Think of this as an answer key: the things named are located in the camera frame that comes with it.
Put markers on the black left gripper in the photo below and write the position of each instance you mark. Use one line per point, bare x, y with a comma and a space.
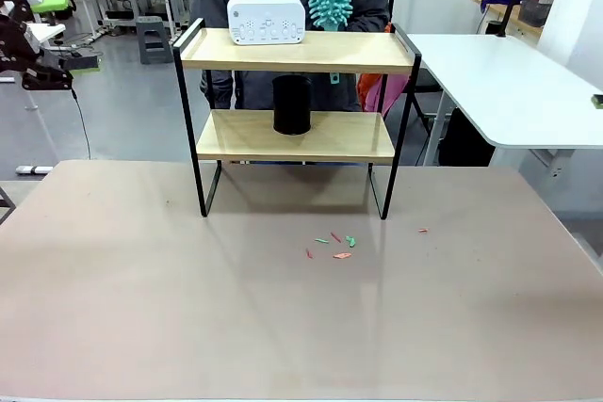
19, 44

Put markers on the white sound machine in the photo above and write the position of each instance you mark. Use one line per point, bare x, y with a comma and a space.
266, 20

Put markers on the black cylindrical cup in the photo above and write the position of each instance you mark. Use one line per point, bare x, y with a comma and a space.
292, 105

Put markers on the chunky green scrap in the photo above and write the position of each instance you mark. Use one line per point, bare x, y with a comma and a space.
350, 241

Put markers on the orange paper scrap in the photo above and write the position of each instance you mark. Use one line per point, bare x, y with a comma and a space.
342, 255

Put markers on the thin green scrap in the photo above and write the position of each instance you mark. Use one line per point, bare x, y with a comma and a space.
321, 240

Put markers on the small white table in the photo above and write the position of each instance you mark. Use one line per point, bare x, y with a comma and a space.
52, 31

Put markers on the large white table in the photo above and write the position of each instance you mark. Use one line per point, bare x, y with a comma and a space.
499, 86

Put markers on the grey plastic stool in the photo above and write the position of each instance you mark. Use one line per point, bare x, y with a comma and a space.
154, 39

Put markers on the grey mesh basket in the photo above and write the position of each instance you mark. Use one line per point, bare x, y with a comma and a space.
536, 9

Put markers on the wooden workbench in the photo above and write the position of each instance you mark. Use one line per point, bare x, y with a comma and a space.
511, 13

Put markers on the white floor power strip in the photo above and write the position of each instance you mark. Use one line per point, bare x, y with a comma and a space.
34, 169

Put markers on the black box under table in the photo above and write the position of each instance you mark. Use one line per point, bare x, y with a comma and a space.
464, 138

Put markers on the black metal stand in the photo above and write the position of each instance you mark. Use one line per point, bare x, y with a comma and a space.
5, 204

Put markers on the pink and orange bag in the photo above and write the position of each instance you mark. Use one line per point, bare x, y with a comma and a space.
377, 91

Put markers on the two-tier wooden shelf black frame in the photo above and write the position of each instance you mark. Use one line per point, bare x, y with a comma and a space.
330, 51

